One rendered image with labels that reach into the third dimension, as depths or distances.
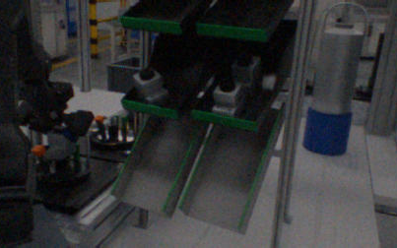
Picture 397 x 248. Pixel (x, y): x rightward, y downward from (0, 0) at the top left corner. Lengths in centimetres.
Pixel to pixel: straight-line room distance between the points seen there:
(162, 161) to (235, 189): 17
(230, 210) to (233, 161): 10
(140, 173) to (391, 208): 81
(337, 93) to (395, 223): 46
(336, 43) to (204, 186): 83
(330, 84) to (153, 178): 85
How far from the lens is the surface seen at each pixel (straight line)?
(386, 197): 143
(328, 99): 160
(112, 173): 111
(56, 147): 106
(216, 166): 91
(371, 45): 987
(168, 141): 95
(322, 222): 120
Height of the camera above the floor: 144
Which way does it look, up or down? 18 degrees down
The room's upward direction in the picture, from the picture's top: 3 degrees clockwise
